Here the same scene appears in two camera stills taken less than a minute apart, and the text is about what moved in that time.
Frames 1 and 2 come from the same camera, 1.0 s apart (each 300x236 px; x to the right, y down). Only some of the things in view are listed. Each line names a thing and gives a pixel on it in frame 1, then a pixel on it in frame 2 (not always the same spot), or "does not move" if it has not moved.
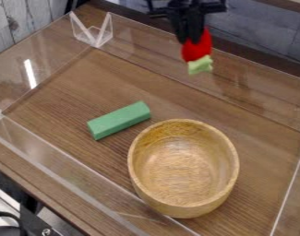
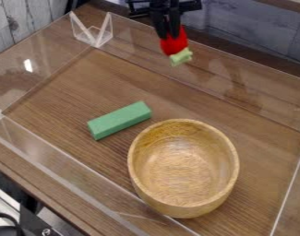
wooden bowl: [182, 168] does not move
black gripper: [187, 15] → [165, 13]
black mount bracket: [32, 226] does not move
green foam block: [104, 124] does not move
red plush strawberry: [197, 53] → [171, 45]
